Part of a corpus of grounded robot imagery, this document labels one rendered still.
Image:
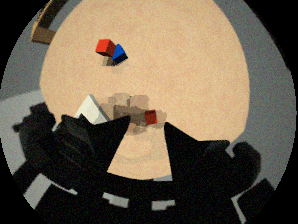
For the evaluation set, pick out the blue cube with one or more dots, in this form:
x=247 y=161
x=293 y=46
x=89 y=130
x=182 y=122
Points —
x=119 y=54

